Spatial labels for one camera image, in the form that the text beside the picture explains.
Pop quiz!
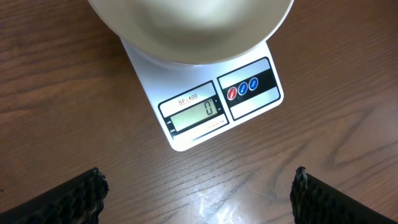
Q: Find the white digital kitchen scale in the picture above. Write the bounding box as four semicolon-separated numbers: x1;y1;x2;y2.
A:
122;40;284;151

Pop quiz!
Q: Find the beige bowl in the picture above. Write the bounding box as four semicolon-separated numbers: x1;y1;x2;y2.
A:
89;0;294;64

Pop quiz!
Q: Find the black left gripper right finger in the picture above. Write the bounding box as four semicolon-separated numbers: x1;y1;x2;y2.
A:
290;166;397;224

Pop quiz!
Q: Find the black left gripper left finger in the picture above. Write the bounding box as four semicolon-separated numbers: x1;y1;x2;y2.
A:
1;167;109;224

